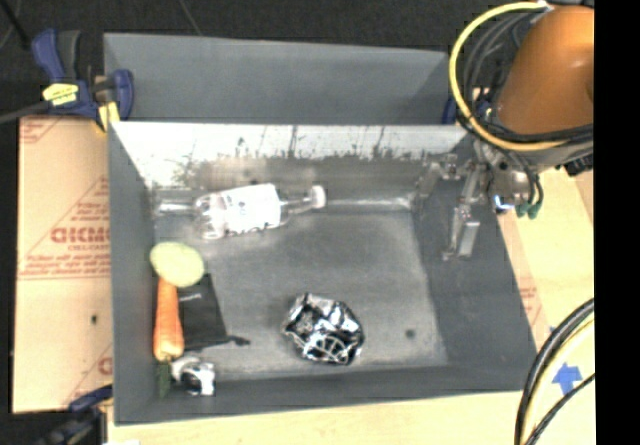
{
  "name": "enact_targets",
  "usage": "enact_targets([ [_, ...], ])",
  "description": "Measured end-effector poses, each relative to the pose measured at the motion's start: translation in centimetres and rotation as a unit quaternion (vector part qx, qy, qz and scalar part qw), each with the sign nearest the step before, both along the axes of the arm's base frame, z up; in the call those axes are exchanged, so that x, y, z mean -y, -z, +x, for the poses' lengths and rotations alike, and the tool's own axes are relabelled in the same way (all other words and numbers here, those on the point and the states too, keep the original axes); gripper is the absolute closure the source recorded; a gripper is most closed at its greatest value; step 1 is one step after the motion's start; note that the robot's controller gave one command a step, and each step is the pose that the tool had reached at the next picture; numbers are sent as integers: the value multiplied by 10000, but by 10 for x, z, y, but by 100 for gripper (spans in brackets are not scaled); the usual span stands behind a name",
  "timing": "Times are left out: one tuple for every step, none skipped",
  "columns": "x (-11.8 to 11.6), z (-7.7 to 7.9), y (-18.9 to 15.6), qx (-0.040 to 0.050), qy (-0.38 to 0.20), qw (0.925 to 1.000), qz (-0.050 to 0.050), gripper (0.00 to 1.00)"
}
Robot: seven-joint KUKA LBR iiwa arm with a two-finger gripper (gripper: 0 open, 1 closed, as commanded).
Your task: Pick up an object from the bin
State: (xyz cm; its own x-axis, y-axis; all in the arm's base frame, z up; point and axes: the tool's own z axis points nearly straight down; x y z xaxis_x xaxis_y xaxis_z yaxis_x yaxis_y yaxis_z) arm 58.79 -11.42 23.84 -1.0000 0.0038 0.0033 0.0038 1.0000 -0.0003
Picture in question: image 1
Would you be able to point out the orange toy carrot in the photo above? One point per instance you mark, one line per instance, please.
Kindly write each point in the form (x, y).
(168, 318)

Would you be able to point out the brown cardboard board, red print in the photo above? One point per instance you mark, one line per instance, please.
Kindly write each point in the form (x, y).
(60, 283)

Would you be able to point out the black cylinder on white bracket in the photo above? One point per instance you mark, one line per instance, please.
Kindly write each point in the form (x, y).
(579, 166)

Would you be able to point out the black and white crumpled packet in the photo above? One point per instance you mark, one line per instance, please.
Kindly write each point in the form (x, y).
(324, 329)

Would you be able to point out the grey metal bin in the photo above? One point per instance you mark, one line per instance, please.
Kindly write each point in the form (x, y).
(325, 273)

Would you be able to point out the black cloth pouch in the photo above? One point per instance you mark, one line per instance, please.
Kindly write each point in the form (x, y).
(202, 315)

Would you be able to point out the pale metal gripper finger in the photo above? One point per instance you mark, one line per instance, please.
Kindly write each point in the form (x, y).
(463, 233)
(434, 179)

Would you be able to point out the clear plastic bottle, white label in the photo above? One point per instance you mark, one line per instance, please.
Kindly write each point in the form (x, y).
(247, 210)

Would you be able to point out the pale green round slice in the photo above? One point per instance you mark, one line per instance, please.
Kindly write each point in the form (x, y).
(177, 262)

